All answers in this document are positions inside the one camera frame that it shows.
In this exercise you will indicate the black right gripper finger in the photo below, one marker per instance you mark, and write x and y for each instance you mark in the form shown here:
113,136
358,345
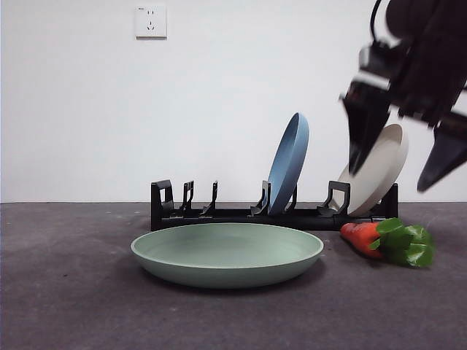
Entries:
445,156
365,124

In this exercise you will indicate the orange carrot with green leaves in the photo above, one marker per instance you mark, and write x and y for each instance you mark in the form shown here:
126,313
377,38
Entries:
359,237

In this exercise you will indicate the green plate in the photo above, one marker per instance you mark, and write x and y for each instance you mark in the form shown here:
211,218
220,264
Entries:
226,270

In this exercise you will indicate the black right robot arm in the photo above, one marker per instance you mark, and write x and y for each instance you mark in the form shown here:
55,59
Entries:
430,54

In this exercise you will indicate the beige plate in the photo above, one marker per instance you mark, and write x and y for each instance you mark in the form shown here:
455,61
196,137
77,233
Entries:
379,175

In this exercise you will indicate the blue plate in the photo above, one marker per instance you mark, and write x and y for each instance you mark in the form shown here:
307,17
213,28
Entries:
288,167

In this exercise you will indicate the black plate rack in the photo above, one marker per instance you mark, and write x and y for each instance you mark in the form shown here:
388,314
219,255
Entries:
233,216

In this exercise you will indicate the white wall socket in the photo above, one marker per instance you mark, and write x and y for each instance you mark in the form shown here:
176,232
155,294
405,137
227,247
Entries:
151,22

